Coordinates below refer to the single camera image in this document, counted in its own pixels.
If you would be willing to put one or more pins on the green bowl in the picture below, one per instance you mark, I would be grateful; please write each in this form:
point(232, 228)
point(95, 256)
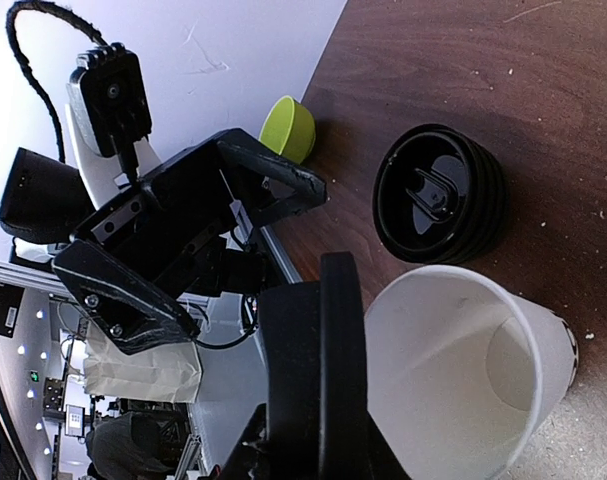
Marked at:
point(289, 130)

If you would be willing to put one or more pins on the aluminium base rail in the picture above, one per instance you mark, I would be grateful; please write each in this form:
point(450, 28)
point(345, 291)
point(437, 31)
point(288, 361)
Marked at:
point(280, 268)

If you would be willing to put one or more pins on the person in dark clothes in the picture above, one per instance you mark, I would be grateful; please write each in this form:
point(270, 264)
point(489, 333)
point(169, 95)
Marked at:
point(127, 447)

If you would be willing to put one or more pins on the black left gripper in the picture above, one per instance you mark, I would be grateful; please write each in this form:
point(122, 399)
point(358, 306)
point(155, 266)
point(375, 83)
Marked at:
point(165, 236)

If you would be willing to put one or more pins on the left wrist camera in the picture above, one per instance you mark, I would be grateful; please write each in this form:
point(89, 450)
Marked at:
point(108, 99)

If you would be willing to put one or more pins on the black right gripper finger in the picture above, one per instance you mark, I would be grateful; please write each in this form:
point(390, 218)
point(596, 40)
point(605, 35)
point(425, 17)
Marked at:
point(258, 452)

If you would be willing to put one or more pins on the single white paper cup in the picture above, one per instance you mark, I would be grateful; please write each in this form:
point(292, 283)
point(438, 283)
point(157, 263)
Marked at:
point(461, 372)

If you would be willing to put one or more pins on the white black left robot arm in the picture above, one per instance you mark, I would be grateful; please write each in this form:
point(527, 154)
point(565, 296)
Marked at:
point(45, 201)

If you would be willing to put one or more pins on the brown paper bag outside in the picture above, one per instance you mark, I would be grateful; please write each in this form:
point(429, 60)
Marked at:
point(167, 373)

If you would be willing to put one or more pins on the black plastic cup lid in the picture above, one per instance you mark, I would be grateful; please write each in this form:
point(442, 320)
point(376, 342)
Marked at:
point(317, 424)

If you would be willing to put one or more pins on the stack of black cup lids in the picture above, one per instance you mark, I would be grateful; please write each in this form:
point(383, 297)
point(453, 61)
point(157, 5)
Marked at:
point(439, 197)

